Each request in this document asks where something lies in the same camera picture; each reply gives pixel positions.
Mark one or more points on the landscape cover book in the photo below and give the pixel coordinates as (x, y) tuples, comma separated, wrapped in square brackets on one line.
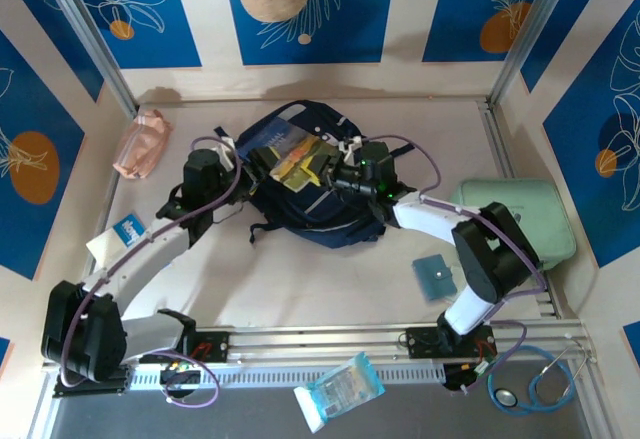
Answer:
[(292, 159)]

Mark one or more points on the navy blue backpack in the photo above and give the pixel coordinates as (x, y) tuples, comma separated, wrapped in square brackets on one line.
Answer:
[(320, 219)]

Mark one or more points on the blue and white notebook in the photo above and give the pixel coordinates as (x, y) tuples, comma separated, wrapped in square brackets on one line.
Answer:
[(127, 226)]

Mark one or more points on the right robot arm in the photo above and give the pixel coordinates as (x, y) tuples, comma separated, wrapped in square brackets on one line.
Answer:
[(430, 219)]

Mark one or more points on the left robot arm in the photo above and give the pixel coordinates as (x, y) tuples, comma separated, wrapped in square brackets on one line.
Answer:
[(140, 254)]

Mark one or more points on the mint green zip case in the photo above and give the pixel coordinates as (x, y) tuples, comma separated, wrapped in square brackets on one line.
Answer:
[(545, 219)]

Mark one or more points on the blue wet wipes pack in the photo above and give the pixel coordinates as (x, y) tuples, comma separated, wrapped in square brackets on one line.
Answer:
[(340, 389)]

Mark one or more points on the pink transparent pouch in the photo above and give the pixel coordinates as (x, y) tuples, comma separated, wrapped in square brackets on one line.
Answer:
[(142, 146)]

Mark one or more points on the teal snap card wallet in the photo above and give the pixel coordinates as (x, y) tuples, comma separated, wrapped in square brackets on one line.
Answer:
[(432, 279)]

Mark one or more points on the black ribbed bar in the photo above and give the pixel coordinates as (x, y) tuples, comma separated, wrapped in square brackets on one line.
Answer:
[(90, 392)]

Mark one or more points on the blue stethoscope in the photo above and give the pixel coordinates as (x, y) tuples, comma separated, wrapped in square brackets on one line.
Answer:
[(505, 398)]

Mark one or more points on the aluminium side rail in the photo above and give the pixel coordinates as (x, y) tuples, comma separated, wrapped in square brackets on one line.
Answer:
[(495, 129)]

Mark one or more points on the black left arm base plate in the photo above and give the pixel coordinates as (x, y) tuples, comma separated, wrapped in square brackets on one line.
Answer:
[(215, 346)]

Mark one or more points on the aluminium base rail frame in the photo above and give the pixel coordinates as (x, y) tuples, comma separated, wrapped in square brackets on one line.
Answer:
[(310, 344)]

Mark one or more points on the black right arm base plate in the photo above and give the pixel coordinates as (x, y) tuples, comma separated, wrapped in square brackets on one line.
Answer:
[(420, 341)]

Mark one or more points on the aluminium frame post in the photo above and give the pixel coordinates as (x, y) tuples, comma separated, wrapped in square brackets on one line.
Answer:
[(530, 24), (85, 34)]

